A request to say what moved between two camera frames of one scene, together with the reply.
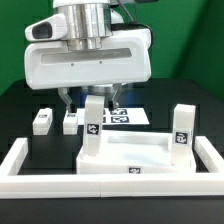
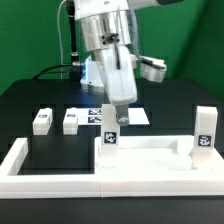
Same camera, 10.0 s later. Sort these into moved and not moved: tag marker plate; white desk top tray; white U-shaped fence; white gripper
Moved: white gripper; white desk top tray
Not moved: tag marker plate; white U-shaped fence
